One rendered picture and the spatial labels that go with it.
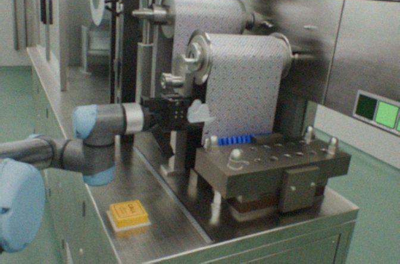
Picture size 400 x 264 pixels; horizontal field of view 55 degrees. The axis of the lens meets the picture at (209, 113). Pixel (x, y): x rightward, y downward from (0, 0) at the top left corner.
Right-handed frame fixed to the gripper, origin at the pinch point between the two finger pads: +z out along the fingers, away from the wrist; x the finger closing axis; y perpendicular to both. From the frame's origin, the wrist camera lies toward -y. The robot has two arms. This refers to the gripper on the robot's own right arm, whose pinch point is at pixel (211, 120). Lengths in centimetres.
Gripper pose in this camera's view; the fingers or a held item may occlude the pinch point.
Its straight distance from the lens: 103.2
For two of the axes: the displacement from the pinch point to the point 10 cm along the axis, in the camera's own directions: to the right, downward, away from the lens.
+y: 1.0, -9.5, -3.0
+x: -4.7, -3.1, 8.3
